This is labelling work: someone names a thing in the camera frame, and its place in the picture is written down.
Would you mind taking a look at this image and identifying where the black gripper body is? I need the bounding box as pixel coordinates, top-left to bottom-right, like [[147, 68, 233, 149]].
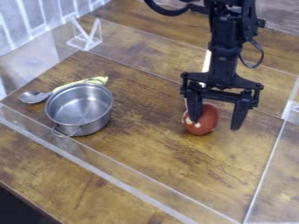
[[181, 72, 264, 108]]

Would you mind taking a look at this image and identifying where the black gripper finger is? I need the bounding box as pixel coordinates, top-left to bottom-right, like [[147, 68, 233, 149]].
[[184, 82, 201, 123], [229, 90, 252, 130]]

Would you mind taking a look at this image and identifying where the red plush mushroom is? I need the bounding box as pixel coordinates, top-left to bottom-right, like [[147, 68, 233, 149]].
[[181, 102, 220, 136]]

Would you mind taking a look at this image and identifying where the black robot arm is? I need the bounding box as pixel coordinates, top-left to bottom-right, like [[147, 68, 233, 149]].
[[181, 0, 264, 130]]

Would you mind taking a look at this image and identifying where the silver metal pot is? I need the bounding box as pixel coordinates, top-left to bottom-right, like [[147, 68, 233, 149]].
[[44, 83, 113, 137]]

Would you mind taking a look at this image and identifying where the black bar in background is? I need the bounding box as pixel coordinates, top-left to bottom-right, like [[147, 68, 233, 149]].
[[256, 18, 267, 28]]

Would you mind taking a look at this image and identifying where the clear acrylic triangular stand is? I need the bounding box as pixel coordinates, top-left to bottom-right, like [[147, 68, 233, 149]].
[[67, 18, 103, 51]]

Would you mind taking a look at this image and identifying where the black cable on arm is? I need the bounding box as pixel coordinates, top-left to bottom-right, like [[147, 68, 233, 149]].
[[144, 0, 211, 18]]

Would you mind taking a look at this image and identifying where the spoon with yellow-green handle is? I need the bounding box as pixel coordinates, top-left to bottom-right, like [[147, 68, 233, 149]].
[[19, 76, 108, 104]]

